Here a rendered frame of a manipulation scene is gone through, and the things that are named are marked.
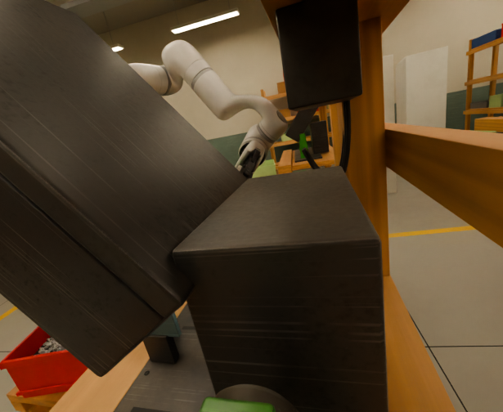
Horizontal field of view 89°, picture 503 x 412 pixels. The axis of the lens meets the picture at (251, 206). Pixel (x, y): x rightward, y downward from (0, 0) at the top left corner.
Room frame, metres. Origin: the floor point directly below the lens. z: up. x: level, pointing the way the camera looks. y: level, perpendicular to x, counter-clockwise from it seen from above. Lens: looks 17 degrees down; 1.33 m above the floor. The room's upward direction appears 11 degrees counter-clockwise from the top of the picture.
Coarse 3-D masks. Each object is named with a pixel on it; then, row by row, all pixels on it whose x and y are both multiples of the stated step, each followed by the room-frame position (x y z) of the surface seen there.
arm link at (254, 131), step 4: (256, 124) 0.87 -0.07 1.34; (252, 128) 0.84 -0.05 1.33; (256, 128) 0.79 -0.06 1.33; (248, 132) 0.83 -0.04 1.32; (252, 132) 0.79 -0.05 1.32; (256, 132) 0.78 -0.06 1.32; (260, 132) 0.78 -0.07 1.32; (248, 136) 0.78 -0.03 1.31; (252, 136) 0.77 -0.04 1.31; (256, 136) 0.76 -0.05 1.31; (260, 136) 0.77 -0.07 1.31; (264, 136) 0.77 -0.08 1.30; (244, 140) 0.77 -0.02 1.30; (264, 140) 0.77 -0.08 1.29; (268, 140) 0.78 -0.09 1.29; (268, 144) 0.78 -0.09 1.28; (272, 144) 0.80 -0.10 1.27; (268, 148) 0.78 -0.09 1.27
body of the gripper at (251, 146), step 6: (246, 144) 0.73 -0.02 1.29; (252, 144) 0.68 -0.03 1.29; (258, 144) 0.70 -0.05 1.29; (240, 150) 0.74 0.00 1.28; (246, 150) 0.64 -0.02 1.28; (252, 150) 0.65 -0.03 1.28; (240, 156) 0.67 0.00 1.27; (246, 156) 0.64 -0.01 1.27; (258, 156) 0.74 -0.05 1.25; (264, 156) 0.73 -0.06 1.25; (240, 162) 0.64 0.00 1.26; (258, 162) 0.63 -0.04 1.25
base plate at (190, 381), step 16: (192, 320) 0.55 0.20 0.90; (192, 336) 0.49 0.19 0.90; (192, 352) 0.45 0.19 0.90; (144, 368) 0.43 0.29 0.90; (160, 368) 0.42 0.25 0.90; (176, 368) 0.41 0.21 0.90; (192, 368) 0.41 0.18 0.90; (144, 384) 0.39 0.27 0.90; (160, 384) 0.38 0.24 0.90; (176, 384) 0.38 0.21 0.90; (192, 384) 0.37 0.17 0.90; (208, 384) 0.36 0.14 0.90; (128, 400) 0.36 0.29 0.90; (144, 400) 0.36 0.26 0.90; (160, 400) 0.35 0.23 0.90; (176, 400) 0.35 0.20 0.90; (192, 400) 0.34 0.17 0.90
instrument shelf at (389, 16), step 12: (264, 0) 0.43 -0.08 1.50; (276, 0) 0.44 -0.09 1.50; (288, 0) 0.44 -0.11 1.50; (300, 0) 0.45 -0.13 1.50; (360, 0) 0.49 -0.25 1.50; (372, 0) 0.51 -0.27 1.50; (384, 0) 0.52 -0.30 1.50; (396, 0) 0.53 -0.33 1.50; (408, 0) 0.54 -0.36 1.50; (360, 12) 0.55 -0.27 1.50; (372, 12) 0.57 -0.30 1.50; (384, 12) 0.58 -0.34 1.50; (396, 12) 0.59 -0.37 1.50; (384, 24) 0.66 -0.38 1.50
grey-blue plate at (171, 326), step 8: (168, 320) 0.43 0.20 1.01; (176, 320) 0.43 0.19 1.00; (160, 328) 0.43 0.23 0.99; (168, 328) 0.43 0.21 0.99; (176, 328) 0.42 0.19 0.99; (152, 336) 0.44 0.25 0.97; (160, 336) 0.43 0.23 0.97; (168, 336) 0.43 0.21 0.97; (176, 336) 0.42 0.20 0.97; (144, 344) 0.44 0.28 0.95; (152, 344) 0.44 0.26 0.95; (160, 344) 0.43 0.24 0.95; (168, 344) 0.43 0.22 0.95; (152, 352) 0.44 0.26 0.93; (160, 352) 0.43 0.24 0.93; (168, 352) 0.43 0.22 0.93; (176, 352) 0.44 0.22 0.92; (152, 360) 0.44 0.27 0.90; (160, 360) 0.44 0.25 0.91; (168, 360) 0.43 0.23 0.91; (176, 360) 0.43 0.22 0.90
